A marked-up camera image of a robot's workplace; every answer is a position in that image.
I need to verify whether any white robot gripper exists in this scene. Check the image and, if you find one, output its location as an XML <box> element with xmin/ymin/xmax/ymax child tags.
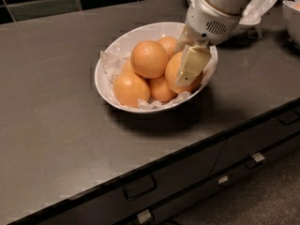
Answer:
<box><xmin>174</xmin><ymin>0</ymin><xmax>241</xmax><ymax>86</ymax></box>

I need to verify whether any large orange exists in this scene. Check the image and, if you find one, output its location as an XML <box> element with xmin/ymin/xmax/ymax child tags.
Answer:
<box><xmin>165</xmin><ymin>52</ymin><xmax>203</xmax><ymax>94</ymax></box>

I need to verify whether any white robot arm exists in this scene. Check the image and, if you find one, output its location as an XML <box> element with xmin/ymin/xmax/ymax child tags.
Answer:
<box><xmin>175</xmin><ymin>0</ymin><xmax>250</xmax><ymax>86</ymax></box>

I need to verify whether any back orange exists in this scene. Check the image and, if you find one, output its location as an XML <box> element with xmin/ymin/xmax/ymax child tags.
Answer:
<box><xmin>157</xmin><ymin>37</ymin><xmax>177</xmax><ymax>58</ymax></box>

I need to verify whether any top centre orange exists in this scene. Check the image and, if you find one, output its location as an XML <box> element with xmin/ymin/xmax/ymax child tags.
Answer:
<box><xmin>130</xmin><ymin>40</ymin><xmax>169</xmax><ymax>79</ymax></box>

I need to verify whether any front centre orange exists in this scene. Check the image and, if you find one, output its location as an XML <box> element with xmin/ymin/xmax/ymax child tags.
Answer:
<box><xmin>149</xmin><ymin>76</ymin><xmax>177</xmax><ymax>102</ymax></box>

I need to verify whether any white bowl with oranges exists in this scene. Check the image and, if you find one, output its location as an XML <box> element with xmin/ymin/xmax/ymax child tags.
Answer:
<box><xmin>104</xmin><ymin>22</ymin><xmax>218</xmax><ymax>100</ymax></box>

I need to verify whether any small hidden orange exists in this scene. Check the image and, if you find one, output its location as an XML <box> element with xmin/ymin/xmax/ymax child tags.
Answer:
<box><xmin>122</xmin><ymin>59</ymin><xmax>134</xmax><ymax>73</ymax></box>

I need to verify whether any front left orange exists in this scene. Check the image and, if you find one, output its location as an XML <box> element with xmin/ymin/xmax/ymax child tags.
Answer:
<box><xmin>113</xmin><ymin>72</ymin><xmax>150</xmax><ymax>108</ymax></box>

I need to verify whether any white paper in orange bowl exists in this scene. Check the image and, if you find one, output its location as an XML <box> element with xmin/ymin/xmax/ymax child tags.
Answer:
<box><xmin>99</xmin><ymin>50</ymin><xmax>193</xmax><ymax>111</ymax></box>

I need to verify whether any white bowl far right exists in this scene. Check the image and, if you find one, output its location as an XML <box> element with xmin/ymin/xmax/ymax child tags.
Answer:
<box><xmin>282</xmin><ymin>0</ymin><xmax>300</xmax><ymax>50</ymax></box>

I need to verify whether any dark right drawer front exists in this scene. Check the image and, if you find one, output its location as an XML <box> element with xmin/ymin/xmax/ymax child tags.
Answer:
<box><xmin>212</xmin><ymin>106</ymin><xmax>300</xmax><ymax>174</ymax></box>

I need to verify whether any dark drawer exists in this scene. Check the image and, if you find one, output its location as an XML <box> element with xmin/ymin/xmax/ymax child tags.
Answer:
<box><xmin>212</xmin><ymin>106</ymin><xmax>300</xmax><ymax>174</ymax></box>
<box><xmin>39</xmin><ymin>142</ymin><xmax>224</xmax><ymax>225</ymax></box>

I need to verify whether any dark left drawer front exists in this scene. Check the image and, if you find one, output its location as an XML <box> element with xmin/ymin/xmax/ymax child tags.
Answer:
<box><xmin>39</xmin><ymin>142</ymin><xmax>224</xmax><ymax>225</ymax></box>

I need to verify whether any black left drawer handle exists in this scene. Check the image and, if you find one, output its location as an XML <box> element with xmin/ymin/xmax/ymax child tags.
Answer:
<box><xmin>123</xmin><ymin>175</ymin><xmax>158</xmax><ymax>201</ymax></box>

